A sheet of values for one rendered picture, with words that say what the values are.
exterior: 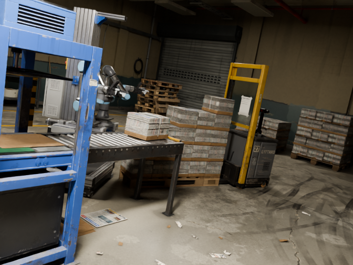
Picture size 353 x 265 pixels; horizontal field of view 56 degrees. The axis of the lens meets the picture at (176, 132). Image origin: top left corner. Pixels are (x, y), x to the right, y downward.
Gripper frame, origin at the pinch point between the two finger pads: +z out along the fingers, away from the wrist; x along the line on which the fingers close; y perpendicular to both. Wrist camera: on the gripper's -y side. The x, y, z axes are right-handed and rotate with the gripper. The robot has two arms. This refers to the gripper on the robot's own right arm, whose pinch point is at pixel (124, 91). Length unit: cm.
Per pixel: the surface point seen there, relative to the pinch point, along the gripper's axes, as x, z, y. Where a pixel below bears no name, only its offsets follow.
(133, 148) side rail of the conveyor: 18, 39, 48
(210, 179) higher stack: -198, 29, 87
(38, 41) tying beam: 134, 44, -9
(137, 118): -10.5, 15.5, 22.3
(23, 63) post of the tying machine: 84, -40, 0
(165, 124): -40, 30, 23
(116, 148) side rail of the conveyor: 36, 37, 50
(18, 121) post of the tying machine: 78, -38, 48
